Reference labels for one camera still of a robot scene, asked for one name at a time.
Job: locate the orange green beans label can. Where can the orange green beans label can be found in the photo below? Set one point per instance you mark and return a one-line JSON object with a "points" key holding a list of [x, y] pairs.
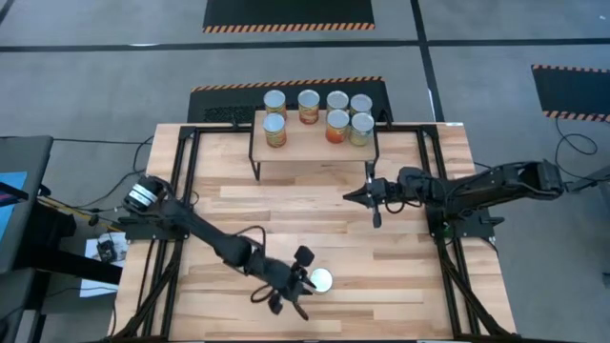
{"points": [[274, 100], [360, 102]]}

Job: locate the grey desk top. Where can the grey desk top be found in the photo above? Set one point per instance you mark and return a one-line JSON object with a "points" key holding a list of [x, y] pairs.
{"points": [[28, 152]]}

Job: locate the pale label tin can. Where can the pale label tin can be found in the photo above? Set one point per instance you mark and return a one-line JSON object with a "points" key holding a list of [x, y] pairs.
{"points": [[274, 125], [362, 123]]}

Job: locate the blue screen device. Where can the blue screen device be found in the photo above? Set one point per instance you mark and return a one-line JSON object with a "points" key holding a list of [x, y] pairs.
{"points": [[12, 200]]}

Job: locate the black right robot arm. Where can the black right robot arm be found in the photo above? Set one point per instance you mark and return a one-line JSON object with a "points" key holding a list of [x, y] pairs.
{"points": [[476, 190]]}

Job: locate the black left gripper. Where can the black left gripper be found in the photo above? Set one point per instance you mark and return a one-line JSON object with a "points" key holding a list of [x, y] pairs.
{"points": [[283, 281]]}

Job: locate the black desk base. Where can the black desk base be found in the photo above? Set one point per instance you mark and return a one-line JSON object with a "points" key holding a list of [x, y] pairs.
{"points": [[57, 262]]}

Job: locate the wooden shelf with black frame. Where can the wooden shelf with black frame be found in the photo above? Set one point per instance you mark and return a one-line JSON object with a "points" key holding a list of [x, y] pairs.
{"points": [[310, 143]]}

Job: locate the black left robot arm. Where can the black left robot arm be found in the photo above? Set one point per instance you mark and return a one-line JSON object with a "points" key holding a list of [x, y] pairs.
{"points": [[205, 231]]}

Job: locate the black metal table frame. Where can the black metal table frame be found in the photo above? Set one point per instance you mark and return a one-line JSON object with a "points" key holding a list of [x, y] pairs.
{"points": [[188, 157]]}

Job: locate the grey metal stand leg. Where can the grey metal stand leg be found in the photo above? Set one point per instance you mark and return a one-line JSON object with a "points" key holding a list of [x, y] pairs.
{"points": [[591, 178]]}

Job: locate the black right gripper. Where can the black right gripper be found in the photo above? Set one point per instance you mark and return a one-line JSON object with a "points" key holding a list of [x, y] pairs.
{"points": [[391, 194]]}

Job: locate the orange corn label can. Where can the orange corn label can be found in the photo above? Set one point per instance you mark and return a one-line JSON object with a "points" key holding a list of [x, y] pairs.
{"points": [[325, 280], [309, 100]]}

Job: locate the white paper sheet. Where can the white paper sheet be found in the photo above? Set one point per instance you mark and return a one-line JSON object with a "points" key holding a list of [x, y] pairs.
{"points": [[93, 286]]}

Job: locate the small black controller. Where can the small black controller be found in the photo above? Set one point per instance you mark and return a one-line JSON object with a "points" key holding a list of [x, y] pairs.
{"points": [[106, 251]]}

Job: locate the orange label tin can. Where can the orange label tin can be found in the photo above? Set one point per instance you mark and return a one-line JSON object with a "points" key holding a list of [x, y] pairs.
{"points": [[337, 121]]}

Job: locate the black hazard striped floor mat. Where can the black hazard striped floor mat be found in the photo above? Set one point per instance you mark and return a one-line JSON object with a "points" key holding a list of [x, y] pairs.
{"points": [[572, 90], [286, 12], [224, 100]]}

